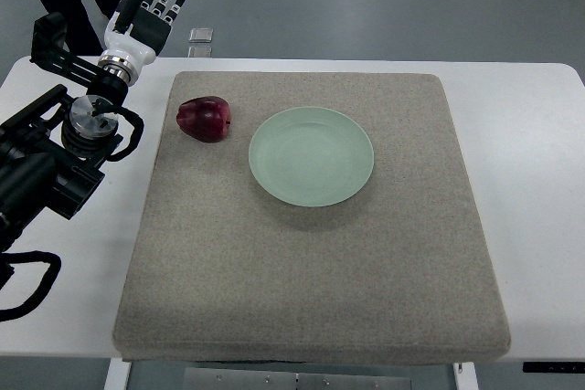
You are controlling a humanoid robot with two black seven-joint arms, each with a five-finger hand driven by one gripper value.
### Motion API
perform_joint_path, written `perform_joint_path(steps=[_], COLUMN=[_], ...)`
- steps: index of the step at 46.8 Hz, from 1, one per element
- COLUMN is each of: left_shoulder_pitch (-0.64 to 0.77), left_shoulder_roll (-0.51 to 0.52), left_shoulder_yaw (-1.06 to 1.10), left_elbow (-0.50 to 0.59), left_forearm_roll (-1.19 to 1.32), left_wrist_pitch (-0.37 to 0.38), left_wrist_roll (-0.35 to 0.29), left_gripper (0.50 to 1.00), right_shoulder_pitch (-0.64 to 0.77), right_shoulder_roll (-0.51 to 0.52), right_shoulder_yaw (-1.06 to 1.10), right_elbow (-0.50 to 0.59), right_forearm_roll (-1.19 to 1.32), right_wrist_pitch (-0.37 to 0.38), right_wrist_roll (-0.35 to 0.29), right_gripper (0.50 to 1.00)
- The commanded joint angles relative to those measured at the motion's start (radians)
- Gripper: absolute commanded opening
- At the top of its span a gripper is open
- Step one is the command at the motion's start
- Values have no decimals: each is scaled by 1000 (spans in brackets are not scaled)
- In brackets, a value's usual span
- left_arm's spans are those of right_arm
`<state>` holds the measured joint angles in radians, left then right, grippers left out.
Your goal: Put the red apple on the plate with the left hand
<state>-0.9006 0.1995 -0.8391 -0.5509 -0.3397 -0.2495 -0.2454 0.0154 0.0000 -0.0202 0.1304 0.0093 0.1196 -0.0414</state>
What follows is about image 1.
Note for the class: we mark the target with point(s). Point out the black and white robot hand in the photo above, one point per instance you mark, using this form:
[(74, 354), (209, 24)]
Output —
[(141, 27)]

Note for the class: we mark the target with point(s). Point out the red apple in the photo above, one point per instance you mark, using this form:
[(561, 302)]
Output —
[(206, 119)]

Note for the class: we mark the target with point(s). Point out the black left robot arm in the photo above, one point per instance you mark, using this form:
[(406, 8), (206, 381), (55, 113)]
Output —
[(53, 149)]

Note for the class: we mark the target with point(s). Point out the lower floor socket plate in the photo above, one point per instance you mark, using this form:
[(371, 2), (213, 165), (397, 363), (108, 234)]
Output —
[(199, 51)]

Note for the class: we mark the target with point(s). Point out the light green plate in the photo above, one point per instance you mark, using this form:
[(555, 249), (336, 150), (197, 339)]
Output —
[(311, 156)]

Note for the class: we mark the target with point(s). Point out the metal plate under table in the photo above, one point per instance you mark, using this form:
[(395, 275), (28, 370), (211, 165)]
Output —
[(199, 378)]

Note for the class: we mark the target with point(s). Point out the beige fabric mat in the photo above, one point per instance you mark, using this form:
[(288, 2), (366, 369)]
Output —
[(397, 274)]

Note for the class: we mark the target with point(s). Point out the black table control panel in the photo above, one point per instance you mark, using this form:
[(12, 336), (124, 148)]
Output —
[(553, 367)]

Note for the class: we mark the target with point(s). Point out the white table leg frame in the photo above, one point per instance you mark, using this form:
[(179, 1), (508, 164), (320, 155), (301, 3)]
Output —
[(118, 374)]

